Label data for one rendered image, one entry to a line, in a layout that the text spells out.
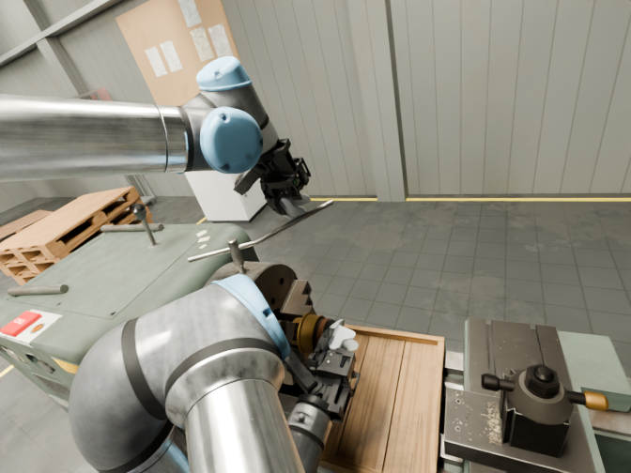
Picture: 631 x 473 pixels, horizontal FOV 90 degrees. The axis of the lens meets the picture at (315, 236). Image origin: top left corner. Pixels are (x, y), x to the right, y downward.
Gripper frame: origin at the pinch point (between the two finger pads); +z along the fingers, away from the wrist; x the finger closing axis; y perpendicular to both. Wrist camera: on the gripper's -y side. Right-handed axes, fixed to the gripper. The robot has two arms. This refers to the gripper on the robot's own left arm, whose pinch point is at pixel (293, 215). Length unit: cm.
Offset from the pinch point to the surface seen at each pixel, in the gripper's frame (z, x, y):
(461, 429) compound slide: 19, -34, 37
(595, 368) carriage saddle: 35, -14, 62
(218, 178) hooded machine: 129, 170, -211
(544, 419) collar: 8, -32, 47
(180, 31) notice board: 16, 289, -250
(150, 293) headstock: -3.3, -24.9, -26.3
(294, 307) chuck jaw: 15.2, -16.7, -0.6
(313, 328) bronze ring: 12.1, -22.1, 7.3
